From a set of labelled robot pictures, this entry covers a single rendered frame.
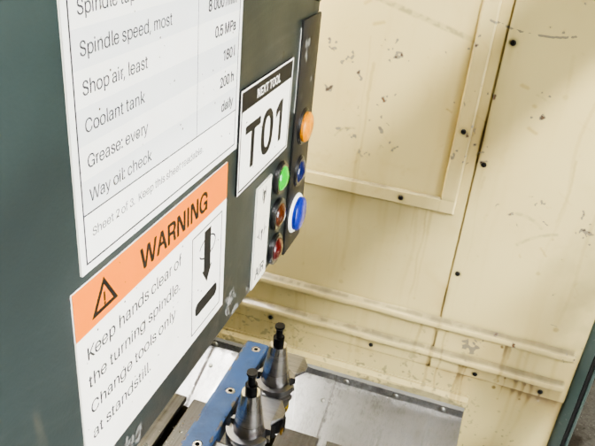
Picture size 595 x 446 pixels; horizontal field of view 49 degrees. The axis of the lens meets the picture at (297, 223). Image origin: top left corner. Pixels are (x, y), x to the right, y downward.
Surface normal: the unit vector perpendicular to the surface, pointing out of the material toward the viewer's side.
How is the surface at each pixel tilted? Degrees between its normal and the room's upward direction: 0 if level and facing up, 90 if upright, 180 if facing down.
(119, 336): 90
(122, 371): 90
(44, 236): 90
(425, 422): 24
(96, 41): 90
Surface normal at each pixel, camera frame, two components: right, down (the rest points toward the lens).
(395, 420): -0.04, -0.62
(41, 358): 0.94, 0.22
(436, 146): -0.31, 0.43
